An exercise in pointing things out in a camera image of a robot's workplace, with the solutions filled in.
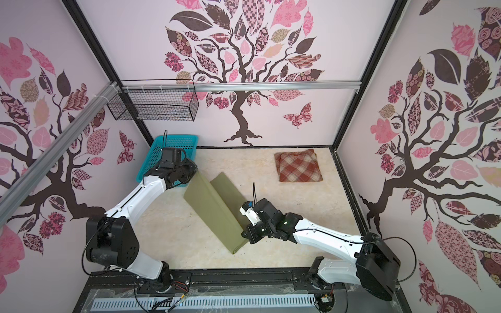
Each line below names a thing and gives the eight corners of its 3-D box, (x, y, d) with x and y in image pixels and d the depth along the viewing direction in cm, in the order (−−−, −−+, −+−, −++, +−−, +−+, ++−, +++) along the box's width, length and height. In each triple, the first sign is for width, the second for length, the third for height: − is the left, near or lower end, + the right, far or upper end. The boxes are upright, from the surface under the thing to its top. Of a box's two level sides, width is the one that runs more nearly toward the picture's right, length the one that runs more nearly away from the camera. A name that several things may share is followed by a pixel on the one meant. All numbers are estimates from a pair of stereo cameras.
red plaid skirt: (277, 182, 106) (277, 177, 103) (274, 154, 120) (275, 149, 117) (320, 182, 106) (322, 177, 103) (313, 154, 120) (315, 149, 117)
